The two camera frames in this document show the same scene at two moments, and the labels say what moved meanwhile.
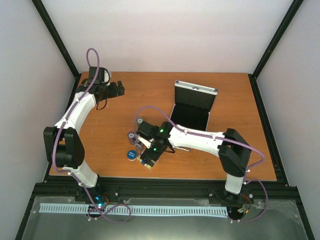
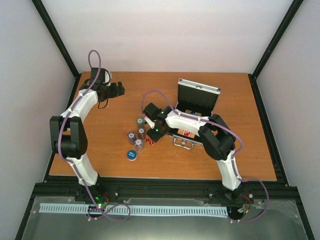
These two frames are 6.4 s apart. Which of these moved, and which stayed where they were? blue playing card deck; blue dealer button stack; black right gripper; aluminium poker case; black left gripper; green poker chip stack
Moved: black right gripper; blue playing card deck
Stayed: aluminium poker case; black left gripper; blue dealer button stack; green poker chip stack
